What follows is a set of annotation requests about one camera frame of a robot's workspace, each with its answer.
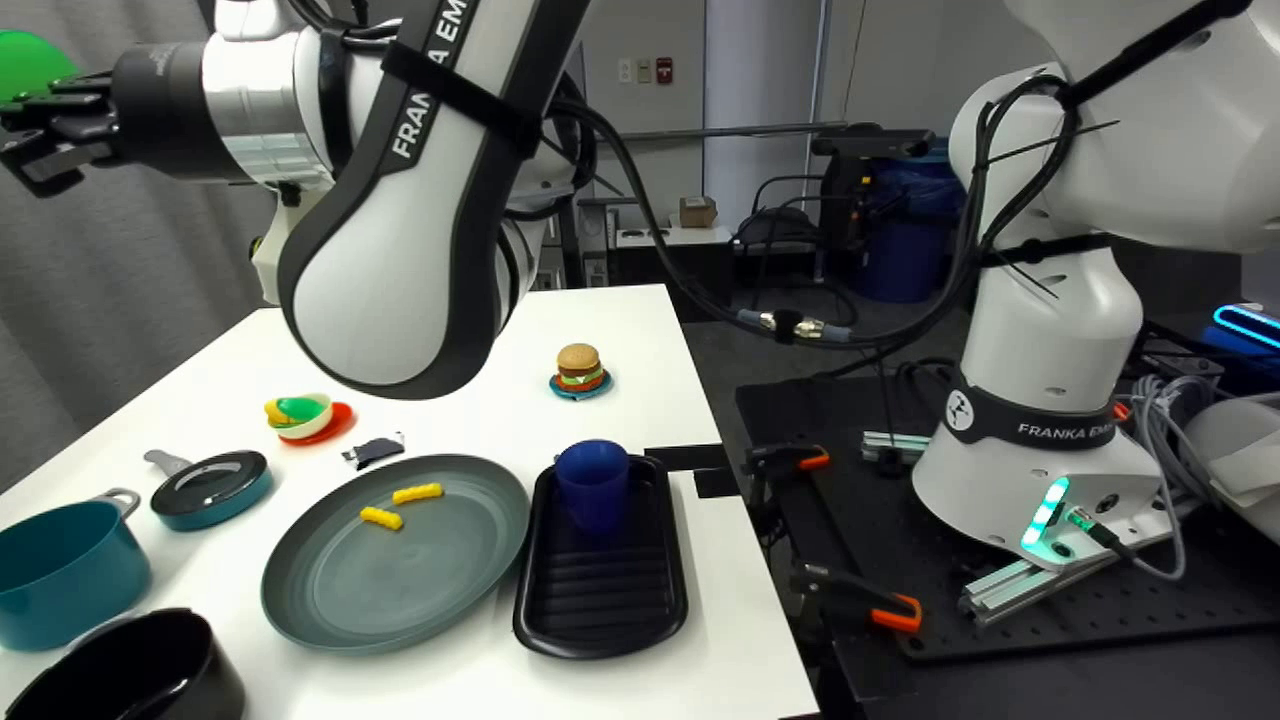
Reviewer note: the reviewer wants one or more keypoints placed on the teal toy pot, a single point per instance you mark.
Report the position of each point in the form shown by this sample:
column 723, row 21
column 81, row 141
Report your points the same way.
column 60, row 566

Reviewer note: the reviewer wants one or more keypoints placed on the black ribbed rectangular tray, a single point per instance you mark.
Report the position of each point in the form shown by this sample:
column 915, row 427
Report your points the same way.
column 603, row 593

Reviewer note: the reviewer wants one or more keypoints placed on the small teal saucer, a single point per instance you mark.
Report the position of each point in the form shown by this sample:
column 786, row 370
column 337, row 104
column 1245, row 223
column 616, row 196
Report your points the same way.
column 581, row 393

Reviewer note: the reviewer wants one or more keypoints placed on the yellow toy pasta piece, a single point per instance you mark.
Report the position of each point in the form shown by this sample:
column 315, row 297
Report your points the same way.
column 419, row 495
column 383, row 519

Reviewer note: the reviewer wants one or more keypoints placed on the dark low cabinet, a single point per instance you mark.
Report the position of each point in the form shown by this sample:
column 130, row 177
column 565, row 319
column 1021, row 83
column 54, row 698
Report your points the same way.
column 665, row 273

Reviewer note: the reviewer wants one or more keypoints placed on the aluminium extrusion rail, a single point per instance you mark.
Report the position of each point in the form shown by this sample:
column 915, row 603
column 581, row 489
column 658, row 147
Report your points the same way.
column 1024, row 583

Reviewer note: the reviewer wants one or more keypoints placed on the blue barrel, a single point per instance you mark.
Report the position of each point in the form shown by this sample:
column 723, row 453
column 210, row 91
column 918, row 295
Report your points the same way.
column 915, row 226

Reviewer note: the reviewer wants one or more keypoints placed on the small black card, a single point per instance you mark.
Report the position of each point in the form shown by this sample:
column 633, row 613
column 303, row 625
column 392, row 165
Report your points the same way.
column 375, row 451

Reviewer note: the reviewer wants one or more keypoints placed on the teal toy frying pan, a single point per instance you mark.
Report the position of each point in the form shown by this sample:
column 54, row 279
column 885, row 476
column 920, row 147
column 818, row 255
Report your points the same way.
column 210, row 489

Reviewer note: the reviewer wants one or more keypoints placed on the grey round plate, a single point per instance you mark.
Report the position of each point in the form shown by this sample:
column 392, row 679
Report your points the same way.
column 401, row 575

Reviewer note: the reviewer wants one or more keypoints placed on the blue plastic cup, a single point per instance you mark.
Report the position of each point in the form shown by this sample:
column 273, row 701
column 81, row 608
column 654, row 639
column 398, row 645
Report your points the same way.
column 588, row 487

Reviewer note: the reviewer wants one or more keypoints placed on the black orange bar clamp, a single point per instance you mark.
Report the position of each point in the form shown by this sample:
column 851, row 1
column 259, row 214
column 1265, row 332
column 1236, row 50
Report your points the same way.
column 786, row 460
column 861, row 604

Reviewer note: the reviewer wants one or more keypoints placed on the small cardboard box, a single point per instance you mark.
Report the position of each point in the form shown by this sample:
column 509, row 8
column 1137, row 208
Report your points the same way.
column 696, row 208

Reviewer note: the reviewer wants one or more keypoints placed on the short black tape strip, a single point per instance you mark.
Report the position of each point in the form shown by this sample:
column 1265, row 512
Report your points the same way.
column 719, row 480

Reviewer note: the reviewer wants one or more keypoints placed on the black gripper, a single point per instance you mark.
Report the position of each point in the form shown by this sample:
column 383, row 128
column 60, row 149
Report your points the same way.
column 162, row 112

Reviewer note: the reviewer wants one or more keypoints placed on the grey curtain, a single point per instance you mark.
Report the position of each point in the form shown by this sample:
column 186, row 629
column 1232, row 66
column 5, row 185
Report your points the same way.
column 106, row 307

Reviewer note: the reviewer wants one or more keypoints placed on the long black tape strip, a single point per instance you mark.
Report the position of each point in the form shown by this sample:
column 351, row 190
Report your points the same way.
column 687, row 459

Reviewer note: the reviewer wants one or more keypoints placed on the grey plastic cover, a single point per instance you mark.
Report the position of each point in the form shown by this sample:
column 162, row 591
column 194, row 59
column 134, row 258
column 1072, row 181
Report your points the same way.
column 1232, row 453

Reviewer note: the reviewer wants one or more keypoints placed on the black chair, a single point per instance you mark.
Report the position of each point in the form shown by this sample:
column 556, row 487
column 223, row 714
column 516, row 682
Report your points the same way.
column 786, row 232

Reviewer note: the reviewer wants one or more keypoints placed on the black toy pot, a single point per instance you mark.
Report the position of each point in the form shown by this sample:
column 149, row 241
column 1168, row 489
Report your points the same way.
column 126, row 666

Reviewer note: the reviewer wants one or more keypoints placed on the blue plastic case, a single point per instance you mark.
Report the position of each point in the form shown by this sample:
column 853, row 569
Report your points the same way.
column 1245, row 332

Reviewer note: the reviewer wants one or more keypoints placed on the toy hamburger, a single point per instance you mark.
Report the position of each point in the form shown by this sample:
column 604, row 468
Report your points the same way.
column 581, row 360

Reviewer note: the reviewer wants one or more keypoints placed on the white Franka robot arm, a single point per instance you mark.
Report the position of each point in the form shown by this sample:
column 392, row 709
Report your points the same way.
column 387, row 241

